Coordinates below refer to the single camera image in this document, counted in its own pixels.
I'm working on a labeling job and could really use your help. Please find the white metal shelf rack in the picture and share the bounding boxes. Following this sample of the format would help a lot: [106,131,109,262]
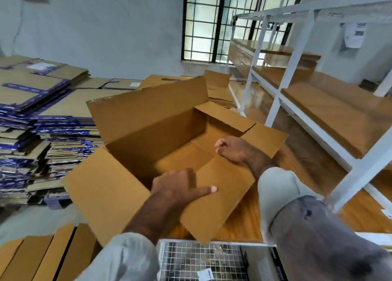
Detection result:
[228,0,392,248]

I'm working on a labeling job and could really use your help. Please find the person's left forearm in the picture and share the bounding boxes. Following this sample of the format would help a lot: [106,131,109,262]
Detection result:
[122,197,181,247]

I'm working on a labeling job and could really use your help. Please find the thin wall cable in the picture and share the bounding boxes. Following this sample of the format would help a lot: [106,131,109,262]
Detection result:
[11,0,23,57]

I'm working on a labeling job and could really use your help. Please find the wooden table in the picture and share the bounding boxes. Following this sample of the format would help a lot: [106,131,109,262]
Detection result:
[165,76,392,245]

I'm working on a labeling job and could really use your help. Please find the white wire mesh cage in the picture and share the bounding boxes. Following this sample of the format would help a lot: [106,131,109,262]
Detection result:
[157,240,272,281]

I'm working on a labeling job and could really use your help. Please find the person's left hand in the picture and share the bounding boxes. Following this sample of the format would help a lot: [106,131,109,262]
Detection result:
[149,169,219,212]

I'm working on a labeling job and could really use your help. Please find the brown cardboard box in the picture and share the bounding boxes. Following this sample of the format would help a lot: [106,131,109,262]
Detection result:
[62,76,289,248]

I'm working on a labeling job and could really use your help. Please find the white paper tag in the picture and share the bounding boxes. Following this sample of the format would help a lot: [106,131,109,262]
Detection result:
[197,267,216,281]

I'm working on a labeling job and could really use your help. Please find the person's light grey shirt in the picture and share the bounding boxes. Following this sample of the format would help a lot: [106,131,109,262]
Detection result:
[75,166,392,281]

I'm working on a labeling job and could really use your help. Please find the black framed window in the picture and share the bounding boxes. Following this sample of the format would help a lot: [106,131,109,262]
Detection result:
[180,0,307,64]

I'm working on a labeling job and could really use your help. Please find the assembled boxes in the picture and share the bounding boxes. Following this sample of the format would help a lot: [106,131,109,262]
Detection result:
[0,223,102,281]

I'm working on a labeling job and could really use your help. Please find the person's right hand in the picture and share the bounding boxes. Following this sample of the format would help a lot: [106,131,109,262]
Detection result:
[214,136,262,166]

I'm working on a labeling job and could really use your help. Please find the person's right forearm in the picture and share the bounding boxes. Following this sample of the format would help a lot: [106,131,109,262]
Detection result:
[248,150,279,181]

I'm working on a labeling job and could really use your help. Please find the white wall device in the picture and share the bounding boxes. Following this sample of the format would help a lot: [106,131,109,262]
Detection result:
[343,23,368,50]

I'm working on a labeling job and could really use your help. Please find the stack of brown cartons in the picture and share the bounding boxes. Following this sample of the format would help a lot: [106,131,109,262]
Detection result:
[138,70,237,110]

